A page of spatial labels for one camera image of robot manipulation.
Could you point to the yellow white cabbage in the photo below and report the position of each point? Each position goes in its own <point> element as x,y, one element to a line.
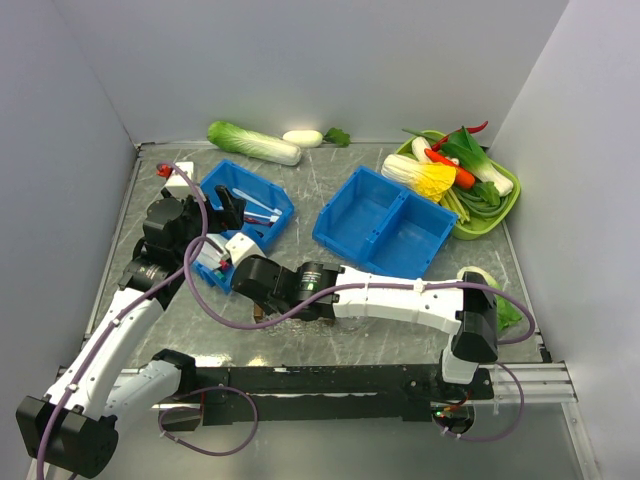
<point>429,180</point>

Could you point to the white toothpaste tube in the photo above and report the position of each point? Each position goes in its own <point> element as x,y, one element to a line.
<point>214,255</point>

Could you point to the white radish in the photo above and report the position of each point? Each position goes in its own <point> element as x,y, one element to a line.
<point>304,138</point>

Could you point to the left blue storage bin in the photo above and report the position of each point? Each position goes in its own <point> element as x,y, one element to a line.
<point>231,175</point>

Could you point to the green vegetable tray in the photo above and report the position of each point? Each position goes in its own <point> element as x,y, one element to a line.
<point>414,148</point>

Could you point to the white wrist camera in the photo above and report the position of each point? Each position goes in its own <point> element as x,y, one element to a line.
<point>240,247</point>
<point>174,182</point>

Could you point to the blue storage bin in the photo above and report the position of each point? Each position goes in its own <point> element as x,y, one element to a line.
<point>231,175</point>
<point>383,227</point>

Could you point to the green beans bundle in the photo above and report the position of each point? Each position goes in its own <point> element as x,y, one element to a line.
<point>470,207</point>

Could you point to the small green cabbage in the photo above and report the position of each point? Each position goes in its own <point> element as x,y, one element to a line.
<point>507,314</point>

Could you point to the orange carrot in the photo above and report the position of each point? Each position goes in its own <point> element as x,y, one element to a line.
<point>463,178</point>

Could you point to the bok choy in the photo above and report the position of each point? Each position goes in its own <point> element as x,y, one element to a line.
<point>463,146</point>

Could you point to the white toothbrush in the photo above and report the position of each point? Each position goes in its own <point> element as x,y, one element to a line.
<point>257,202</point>

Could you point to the red blue toothbrush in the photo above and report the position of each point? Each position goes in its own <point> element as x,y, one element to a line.
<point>260,218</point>

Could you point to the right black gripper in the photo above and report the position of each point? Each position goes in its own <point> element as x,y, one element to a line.
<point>267,306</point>

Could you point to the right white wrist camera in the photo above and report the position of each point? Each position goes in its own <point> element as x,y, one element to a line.
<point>240,247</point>

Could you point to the green napa cabbage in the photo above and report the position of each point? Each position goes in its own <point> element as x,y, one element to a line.
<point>233,139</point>

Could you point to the right blue storage bin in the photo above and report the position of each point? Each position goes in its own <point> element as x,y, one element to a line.
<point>383,227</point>

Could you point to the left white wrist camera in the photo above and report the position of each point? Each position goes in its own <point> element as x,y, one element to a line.
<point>174,182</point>

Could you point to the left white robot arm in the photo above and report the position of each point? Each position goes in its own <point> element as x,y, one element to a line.
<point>77,423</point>

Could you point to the black base frame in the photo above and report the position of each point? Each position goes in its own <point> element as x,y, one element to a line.
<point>405,391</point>

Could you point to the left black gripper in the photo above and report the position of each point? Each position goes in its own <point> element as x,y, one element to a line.
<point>231,217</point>

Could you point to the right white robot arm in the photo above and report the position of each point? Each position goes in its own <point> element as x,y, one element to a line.
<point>464,309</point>

